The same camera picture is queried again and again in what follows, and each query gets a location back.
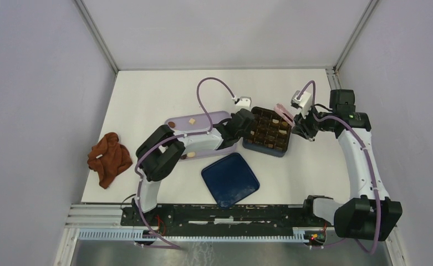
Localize blue tin chocolate box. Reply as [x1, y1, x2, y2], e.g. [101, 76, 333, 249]
[242, 106, 292, 157]

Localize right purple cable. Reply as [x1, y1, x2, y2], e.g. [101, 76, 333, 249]
[298, 80, 382, 255]

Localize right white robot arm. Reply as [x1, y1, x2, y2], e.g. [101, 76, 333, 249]
[291, 89, 403, 242]

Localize blue tin lid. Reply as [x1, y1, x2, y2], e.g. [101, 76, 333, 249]
[201, 152, 260, 209]

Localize purple chocolate tray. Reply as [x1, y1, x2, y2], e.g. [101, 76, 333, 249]
[165, 111, 237, 160]

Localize purple cable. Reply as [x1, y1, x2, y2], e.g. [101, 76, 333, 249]
[133, 77, 237, 250]
[298, 80, 382, 255]

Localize brown crumpled cloth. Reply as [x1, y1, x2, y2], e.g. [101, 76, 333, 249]
[87, 132, 133, 189]

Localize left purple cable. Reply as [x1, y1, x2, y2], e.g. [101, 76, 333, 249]
[133, 77, 237, 250]

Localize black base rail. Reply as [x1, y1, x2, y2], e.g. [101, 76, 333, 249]
[120, 204, 334, 237]

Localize pink tongs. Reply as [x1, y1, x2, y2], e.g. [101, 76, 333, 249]
[273, 104, 295, 127]

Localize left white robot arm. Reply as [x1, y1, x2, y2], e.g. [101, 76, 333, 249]
[134, 109, 255, 226]

